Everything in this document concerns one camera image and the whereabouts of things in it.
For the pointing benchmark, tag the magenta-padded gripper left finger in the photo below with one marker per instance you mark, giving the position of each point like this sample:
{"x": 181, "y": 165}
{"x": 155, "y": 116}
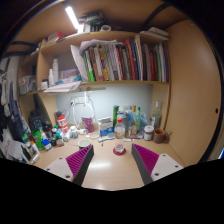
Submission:
{"x": 60, "y": 166}

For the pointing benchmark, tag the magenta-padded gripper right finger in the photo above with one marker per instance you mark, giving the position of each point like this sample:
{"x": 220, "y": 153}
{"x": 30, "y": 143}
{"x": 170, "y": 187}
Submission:
{"x": 163, "y": 165}

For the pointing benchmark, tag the clear red-capped drink bottle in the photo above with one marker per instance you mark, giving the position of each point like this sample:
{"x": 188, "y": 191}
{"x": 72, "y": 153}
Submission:
{"x": 119, "y": 137}

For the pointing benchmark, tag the brown mug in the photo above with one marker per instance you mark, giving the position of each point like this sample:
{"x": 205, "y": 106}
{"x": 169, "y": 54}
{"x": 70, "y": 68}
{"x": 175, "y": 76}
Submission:
{"x": 159, "y": 136}

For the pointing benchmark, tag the white-lidded brown jar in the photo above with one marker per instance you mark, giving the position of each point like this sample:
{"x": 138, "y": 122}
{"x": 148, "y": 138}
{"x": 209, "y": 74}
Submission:
{"x": 148, "y": 133}

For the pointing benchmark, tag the green plastic bottle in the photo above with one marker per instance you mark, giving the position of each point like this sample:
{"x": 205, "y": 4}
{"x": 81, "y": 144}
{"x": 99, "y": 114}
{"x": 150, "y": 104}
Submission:
{"x": 37, "y": 139}

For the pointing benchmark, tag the small white bottle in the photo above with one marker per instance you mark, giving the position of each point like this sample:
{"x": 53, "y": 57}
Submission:
{"x": 73, "y": 132}

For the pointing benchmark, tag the green white tube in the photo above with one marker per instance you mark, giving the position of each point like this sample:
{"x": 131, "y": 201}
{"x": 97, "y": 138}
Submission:
{"x": 129, "y": 140}

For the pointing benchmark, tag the red white canister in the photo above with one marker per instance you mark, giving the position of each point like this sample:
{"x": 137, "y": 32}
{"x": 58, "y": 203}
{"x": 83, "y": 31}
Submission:
{"x": 61, "y": 122}

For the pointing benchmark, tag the clear glass bottle white cap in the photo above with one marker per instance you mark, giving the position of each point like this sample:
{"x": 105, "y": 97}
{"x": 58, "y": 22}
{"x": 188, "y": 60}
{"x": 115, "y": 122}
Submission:
{"x": 156, "y": 117}

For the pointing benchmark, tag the blue plastic bag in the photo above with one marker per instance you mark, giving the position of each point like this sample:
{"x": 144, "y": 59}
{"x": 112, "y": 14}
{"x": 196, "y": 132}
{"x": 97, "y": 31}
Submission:
{"x": 145, "y": 118}

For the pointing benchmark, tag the flat round red coaster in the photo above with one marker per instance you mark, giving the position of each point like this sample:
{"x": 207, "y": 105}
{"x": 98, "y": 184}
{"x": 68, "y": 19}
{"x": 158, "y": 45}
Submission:
{"x": 115, "y": 152}

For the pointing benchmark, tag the magenta pouch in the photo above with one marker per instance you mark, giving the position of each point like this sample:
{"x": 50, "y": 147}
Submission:
{"x": 88, "y": 124}

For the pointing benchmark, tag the yellow-capped clear bottle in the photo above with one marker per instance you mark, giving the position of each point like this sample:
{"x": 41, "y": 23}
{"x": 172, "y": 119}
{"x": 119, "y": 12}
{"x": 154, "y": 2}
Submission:
{"x": 133, "y": 121}

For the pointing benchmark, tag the black bag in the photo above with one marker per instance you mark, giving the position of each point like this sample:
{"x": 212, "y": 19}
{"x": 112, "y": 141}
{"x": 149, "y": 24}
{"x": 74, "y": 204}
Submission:
{"x": 35, "y": 120}

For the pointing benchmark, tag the light blue brush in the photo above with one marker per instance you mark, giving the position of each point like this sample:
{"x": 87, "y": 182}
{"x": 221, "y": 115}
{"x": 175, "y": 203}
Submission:
{"x": 106, "y": 139}

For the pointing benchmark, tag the green-capped slim bottle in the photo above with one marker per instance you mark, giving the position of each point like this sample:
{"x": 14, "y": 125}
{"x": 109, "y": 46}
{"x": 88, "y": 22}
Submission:
{"x": 138, "y": 117}

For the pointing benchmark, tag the blue white carton box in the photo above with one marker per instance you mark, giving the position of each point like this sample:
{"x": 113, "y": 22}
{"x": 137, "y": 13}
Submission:
{"x": 105, "y": 126}

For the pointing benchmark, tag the grey plastic jug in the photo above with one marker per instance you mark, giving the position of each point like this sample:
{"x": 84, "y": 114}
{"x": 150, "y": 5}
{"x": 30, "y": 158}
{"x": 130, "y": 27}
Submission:
{"x": 124, "y": 116}

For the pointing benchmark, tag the tall green bottle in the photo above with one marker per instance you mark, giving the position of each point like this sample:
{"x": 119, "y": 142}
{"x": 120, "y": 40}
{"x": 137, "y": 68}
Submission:
{"x": 115, "y": 115}

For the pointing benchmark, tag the hanging dark clothes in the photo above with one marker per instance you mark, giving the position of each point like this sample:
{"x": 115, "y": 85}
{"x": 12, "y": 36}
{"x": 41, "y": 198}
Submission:
{"x": 8, "y": 100}

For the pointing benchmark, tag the wooden shelf unit with books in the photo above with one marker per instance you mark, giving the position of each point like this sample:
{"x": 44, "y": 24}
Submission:
{"x": 106, "y": 61}

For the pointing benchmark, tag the white tube light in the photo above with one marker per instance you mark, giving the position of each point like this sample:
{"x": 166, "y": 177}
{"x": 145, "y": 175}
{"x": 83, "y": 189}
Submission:
{"x": 71, "y": 17}

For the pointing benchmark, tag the white wall power strip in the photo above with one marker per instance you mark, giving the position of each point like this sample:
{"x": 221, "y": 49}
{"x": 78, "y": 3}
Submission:
{"x": 80, "y": 100}

